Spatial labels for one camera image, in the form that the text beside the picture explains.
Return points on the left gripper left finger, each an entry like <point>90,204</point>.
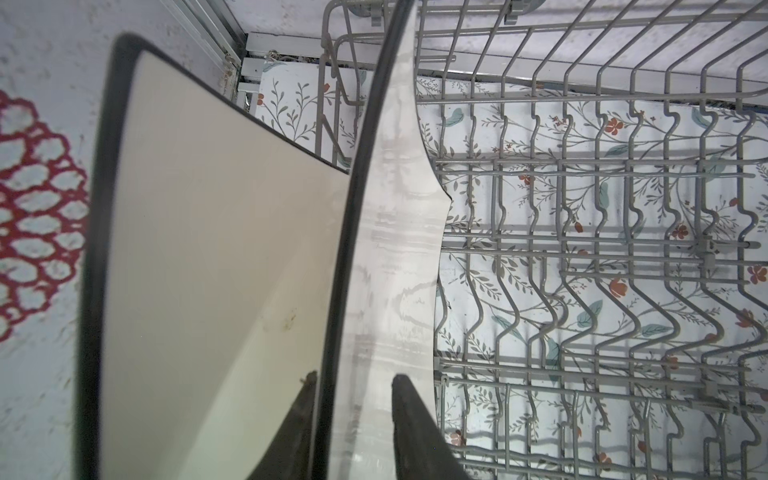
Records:
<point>287,456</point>

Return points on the white square plate black rim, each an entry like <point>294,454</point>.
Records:
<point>210,252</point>

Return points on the grey wire dish rack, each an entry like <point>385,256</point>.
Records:
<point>602,296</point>

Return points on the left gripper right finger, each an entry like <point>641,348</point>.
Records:
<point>420,451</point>

